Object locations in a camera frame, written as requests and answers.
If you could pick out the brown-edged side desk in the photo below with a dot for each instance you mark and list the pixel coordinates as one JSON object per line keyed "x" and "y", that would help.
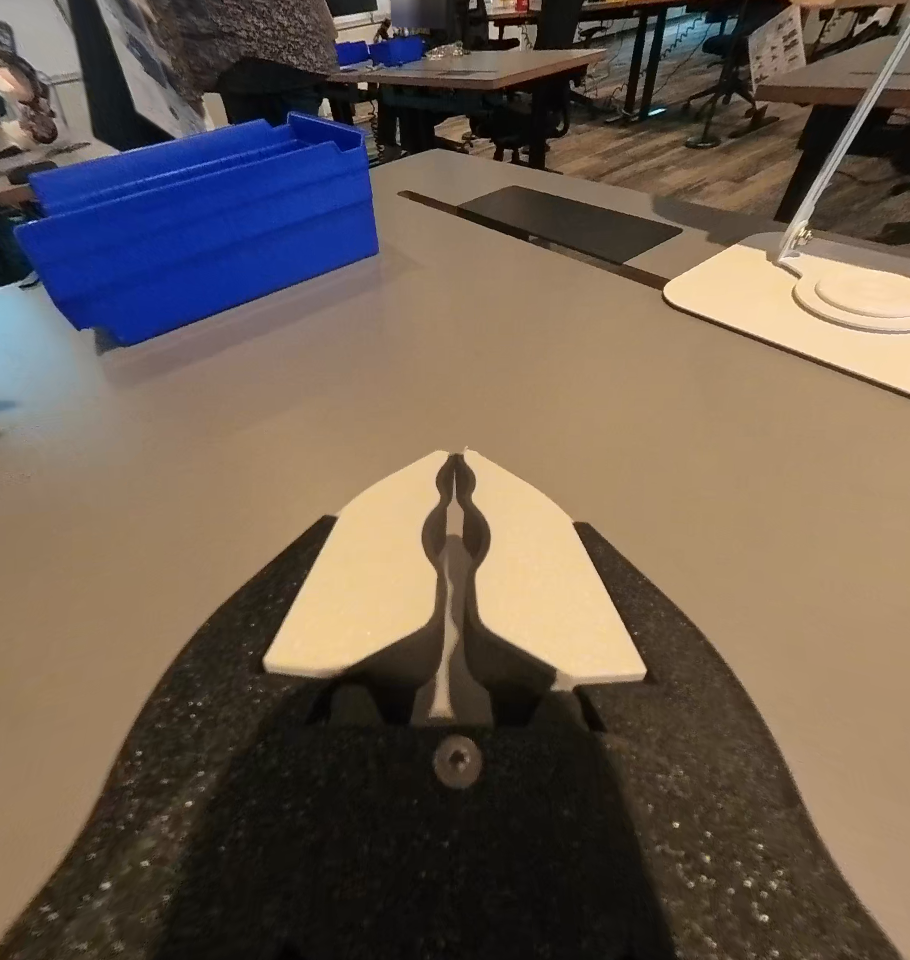
{"x": 852, "y": 82}

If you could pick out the small blue bins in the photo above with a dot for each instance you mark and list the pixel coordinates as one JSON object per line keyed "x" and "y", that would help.
{"x": 380, "y": 51}

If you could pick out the black swivel chair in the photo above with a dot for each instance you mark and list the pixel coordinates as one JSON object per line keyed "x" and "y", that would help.
{"x": 732, "y": 67}

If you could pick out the white lamp base plate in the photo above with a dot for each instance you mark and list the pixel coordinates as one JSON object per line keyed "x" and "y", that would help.
{"x": 747, "y": 300}

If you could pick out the white poster board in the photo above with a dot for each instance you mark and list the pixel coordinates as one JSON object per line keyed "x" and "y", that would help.
{"x": 154, "y": 67}

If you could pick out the black flat mat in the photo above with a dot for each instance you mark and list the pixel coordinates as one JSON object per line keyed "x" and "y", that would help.
{"x": 575, "y": 221}

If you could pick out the white printed sign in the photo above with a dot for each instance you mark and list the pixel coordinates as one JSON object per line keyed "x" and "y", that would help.
{"x": 777, "y": 45}

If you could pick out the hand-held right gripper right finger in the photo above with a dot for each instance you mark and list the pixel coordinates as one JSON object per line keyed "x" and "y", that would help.
{"x": 545, "y": 585}

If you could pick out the blue plastic bin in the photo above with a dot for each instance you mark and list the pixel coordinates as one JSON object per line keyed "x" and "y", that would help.
{"x": 199, "y": 255}
{"x": 199, "y": 154}

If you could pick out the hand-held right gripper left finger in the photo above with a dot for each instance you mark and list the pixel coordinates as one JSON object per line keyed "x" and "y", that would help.
{"x": 365, "y": 570}

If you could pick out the grey background desk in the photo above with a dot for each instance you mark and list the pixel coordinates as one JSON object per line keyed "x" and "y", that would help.
{"x": 485, "y": 67}

